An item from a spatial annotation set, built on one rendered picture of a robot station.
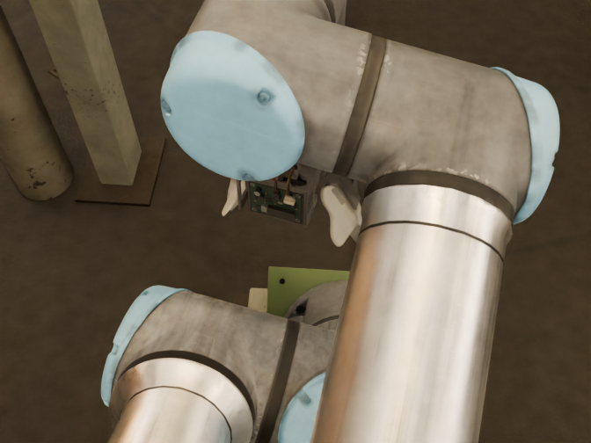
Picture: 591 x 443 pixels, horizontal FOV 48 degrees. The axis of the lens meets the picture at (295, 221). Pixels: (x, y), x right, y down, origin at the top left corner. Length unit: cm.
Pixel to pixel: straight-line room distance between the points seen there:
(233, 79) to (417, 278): 14
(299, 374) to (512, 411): 61
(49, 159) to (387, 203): 111
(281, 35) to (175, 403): 38
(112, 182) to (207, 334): 81
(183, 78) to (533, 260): 110
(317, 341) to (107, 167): 80
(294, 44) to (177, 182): 108
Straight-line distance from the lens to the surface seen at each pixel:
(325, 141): 39
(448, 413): 34
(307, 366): 72
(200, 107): 39
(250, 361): 71
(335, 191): 67
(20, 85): 129
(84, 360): 128
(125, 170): 142
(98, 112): 130
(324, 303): 88
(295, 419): 70
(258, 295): 115
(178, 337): 70
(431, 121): 39
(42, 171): 143
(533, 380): 128
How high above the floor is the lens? 113
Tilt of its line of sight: 55 degrees down
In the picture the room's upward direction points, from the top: straight up
